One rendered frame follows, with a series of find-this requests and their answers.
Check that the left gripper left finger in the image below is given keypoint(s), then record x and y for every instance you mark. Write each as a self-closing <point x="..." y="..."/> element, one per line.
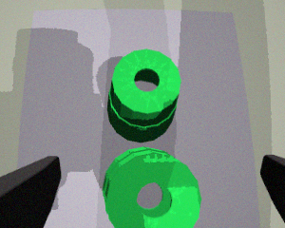
<point x="27" y="194"/>

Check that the green cup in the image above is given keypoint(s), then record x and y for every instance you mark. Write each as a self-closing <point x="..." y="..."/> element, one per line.
<point x="162" y="207"/>
<point x="137" y="167"/>
<point x="141" y="116"/>

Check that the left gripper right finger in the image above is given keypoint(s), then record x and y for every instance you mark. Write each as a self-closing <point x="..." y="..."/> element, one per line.
<point x="272" y="173"/>

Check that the pale lavender flat mat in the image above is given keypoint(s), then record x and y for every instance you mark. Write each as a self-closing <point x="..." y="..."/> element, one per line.
<point x="72" y="54"/>

